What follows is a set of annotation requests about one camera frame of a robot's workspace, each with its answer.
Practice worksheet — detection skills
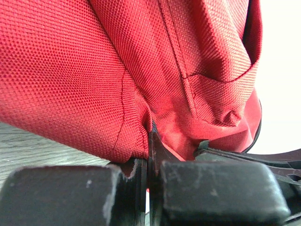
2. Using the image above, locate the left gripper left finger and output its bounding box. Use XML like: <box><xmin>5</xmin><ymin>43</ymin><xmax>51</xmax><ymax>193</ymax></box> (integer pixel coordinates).
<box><xmin>0</xmin><ymin>159</ymin><xmax>147</xmax><ymax>226</ymax></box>

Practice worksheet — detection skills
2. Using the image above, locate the red backpack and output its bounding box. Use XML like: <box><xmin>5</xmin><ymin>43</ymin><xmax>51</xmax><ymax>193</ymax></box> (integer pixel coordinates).
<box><xmin>0</xmin><ymin>0</ymin><xmax>262</xmax><ymax>162</ymax></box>

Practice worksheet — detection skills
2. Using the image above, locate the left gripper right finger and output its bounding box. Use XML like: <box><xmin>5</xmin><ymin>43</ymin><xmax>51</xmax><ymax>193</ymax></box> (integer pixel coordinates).
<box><xmin>148</xmin><ymin>132</ymin><xmax>301</xmax><ymax>226</ymax></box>

